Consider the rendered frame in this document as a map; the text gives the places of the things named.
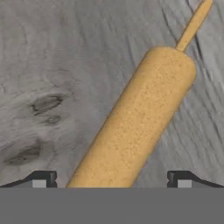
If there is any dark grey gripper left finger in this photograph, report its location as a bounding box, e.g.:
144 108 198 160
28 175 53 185
0 170 58 189

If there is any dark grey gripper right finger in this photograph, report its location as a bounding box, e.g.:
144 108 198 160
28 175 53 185
166 170 224 189

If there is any wooden rolling pin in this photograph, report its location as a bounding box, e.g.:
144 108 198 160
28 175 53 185
66 0 214 189

